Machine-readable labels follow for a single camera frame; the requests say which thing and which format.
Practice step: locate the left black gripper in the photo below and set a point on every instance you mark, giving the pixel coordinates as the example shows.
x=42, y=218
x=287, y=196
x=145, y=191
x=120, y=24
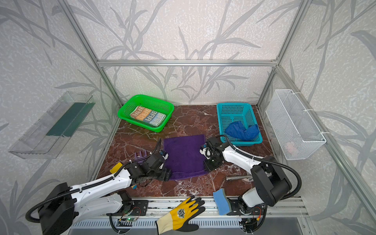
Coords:
x=164, y=172

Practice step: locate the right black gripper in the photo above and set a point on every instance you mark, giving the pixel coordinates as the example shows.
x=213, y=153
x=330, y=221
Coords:
x=210, y=164

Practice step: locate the blue towel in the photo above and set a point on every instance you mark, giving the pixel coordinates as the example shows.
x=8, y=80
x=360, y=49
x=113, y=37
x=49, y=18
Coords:
x=237, y=130

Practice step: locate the purple towel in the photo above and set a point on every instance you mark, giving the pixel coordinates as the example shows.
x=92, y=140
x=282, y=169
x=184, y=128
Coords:
x=184, y=158

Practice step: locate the teal plastic basket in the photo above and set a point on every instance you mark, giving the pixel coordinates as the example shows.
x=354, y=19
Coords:
x=229, y=113

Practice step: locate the rabbit print towel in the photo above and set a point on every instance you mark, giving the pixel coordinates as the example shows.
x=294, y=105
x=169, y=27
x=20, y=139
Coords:
x=148, y=116

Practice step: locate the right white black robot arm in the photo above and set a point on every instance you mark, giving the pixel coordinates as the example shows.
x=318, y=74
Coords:
x=273, y=181

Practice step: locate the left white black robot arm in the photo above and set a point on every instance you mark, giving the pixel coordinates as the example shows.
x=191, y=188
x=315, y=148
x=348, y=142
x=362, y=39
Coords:
x=67, y=205

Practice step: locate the purple pink toy rake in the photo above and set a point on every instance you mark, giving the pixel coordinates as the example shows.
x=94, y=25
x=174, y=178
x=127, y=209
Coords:
x=140, y=156

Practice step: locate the yellow toy shovel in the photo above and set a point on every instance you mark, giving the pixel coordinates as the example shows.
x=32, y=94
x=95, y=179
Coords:
x=116, y=168

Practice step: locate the green circuit board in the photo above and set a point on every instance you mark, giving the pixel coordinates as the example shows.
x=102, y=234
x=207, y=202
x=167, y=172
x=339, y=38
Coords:
x=127, y=222

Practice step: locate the yellow black work glove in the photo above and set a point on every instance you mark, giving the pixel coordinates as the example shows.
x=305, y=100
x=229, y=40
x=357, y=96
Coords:
x=179, y=218

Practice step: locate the blue sponge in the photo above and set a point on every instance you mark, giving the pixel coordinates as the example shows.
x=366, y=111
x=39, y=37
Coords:
x=223, y=204

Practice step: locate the green plastic basket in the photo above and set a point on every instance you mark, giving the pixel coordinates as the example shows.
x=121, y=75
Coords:
x=150, y=103

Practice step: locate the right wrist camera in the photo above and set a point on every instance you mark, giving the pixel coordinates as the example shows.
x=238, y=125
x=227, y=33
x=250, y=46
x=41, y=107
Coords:
x=205, y=150

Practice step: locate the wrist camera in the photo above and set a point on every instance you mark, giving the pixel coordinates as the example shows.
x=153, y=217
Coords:
x=164, y=154
x=205, y=150

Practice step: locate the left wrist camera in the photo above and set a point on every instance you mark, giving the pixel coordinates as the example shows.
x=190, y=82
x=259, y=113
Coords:
x=164, y=154

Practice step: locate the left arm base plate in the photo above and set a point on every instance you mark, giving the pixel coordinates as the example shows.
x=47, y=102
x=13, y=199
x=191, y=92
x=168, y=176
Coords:
x=138, y=207

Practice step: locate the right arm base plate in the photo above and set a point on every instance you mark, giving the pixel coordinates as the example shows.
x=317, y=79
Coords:
x=238, y=207

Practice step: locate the white wire basket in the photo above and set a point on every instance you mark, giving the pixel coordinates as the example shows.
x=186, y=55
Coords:
x=295, y=130

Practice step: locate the clear wall shelf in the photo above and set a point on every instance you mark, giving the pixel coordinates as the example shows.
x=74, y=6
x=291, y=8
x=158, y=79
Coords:
x=49, y=135

